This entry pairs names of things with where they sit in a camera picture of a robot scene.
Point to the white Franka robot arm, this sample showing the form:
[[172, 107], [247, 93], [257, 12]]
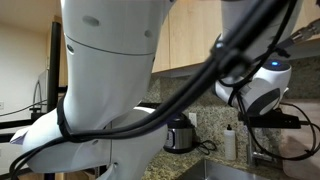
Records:
[[106, 66]]

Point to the black silver pressure cooker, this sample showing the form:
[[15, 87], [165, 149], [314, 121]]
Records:
[[180, 138]]

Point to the white soap dispenser bottle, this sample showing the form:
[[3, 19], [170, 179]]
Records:
[[230, 146]]

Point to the stainless steel sink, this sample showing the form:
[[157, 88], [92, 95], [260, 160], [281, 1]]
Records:
[[216, 171]]

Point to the black vertical pole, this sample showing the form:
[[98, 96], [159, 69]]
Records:
[[54, 66]]

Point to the white paper sheet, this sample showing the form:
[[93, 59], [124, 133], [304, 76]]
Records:
[[19, 136]]

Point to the white wall outlet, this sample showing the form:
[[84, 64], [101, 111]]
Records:
[[192, 119]]

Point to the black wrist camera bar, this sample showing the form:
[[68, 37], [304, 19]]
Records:
[[266, 120]]

